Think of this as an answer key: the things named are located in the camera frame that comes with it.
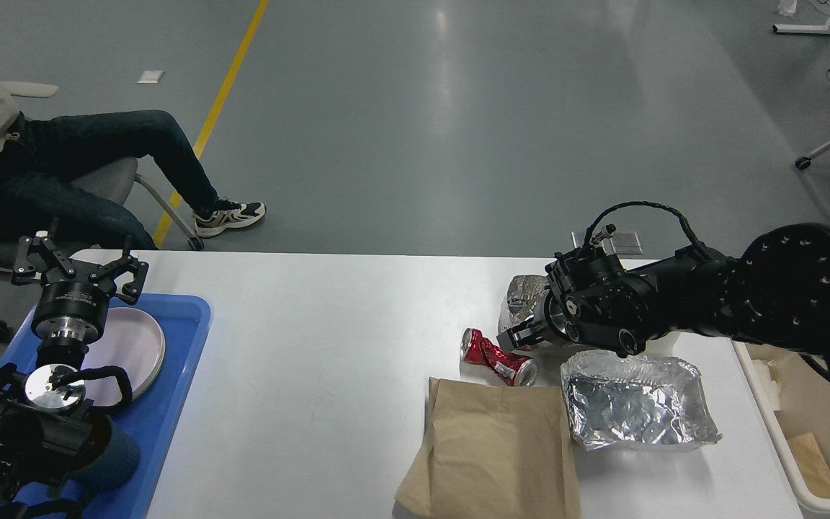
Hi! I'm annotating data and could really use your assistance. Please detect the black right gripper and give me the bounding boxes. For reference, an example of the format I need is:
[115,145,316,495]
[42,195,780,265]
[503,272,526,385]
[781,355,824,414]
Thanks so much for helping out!
[497,289,577,352]

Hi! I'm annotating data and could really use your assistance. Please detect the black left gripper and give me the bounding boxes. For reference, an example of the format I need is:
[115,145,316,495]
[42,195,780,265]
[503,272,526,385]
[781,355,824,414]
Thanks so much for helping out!
[11,232,150,345]

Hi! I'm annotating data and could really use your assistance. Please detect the pink plate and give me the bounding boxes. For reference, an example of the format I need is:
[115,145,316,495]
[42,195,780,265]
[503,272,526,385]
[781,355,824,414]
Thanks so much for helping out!
[81,308,144,372]

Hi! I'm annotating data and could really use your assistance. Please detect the dark teal mug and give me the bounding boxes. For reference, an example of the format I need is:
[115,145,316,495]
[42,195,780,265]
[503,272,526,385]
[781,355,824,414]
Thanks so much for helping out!
[68,416,140,492]

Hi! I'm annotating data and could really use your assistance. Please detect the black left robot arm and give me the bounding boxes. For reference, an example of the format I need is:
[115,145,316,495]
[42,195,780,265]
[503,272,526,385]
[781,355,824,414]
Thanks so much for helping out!
[0,232,148,518]

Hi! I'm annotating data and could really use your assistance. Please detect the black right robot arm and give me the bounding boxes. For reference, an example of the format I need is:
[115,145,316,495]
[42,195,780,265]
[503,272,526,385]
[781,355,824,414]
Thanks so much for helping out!
[497,201,830,382]

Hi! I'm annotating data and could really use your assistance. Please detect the crumpled foil bag upper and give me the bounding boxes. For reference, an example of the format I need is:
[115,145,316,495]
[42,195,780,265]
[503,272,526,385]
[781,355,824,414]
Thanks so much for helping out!
[498,275,567,346]

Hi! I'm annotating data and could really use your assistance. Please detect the crushed red soda can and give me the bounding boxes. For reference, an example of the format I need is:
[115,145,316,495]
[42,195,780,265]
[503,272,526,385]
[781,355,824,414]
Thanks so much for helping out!
[459,328,539,387]

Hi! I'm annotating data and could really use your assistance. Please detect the grey office chair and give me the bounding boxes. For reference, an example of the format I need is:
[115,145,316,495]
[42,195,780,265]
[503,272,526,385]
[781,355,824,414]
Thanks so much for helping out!
[0,158,205,344]

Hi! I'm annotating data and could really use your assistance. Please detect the crumpled foil sheet lower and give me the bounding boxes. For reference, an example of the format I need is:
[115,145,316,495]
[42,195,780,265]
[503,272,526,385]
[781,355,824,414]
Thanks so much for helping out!
[560,350,722,451]

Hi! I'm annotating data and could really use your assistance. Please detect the blue plastic tray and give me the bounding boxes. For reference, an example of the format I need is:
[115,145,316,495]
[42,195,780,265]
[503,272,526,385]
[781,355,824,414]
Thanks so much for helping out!
[0,293,212,518]

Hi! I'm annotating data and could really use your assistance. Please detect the seated person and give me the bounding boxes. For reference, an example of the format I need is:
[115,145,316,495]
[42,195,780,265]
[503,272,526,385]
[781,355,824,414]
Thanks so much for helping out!
[0,82,266,250]

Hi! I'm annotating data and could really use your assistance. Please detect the brown paper bag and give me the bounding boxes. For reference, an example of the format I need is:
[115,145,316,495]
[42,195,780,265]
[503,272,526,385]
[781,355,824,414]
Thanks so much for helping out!
[395,378,581,518]

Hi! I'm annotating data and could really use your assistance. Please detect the green plate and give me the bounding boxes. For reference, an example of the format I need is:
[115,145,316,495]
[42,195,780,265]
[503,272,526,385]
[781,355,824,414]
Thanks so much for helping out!
[125,312,166,400]

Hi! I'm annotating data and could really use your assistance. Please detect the floor outlet plates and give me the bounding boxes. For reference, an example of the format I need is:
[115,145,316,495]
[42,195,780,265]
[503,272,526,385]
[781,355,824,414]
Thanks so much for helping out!
[595,232,643,256]

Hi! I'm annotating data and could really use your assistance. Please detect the translucent plastic cup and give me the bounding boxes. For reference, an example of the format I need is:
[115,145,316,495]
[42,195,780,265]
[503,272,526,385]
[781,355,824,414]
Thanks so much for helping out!
[643,331,682,358]

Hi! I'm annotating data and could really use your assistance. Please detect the white paper on floor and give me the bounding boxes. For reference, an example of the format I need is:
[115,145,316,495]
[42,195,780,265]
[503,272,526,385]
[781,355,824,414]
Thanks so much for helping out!
[136,70,164,84]

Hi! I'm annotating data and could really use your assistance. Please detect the beige plastic bin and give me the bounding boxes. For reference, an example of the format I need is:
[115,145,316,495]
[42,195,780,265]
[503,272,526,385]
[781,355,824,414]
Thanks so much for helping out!
[734,342,830,517]

